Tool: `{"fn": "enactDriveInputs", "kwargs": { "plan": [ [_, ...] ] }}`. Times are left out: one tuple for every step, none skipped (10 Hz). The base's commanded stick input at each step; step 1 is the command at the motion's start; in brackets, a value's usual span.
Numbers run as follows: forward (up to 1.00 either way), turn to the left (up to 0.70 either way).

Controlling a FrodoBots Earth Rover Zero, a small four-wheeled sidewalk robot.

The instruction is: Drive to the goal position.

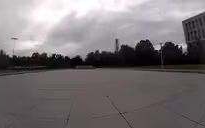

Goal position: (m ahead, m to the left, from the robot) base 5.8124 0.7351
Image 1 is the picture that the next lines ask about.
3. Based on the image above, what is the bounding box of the lamp pole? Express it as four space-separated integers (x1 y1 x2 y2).
157 41 165 69
10 36 19 56

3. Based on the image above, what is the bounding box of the low pale wall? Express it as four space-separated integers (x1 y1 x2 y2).
74 65 96 70

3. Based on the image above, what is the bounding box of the thin tower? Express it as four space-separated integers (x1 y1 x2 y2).
114 37 120 54

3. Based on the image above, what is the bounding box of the pale building with windows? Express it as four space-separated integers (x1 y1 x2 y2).
181 8 205 46

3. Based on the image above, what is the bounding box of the grass strip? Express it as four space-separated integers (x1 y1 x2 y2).
136 64 205 72

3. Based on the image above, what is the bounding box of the grey paved plaza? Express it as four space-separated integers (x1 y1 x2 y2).
0 68 205 128

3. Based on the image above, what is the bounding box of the long row of trees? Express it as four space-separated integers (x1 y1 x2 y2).
0 39 205 70

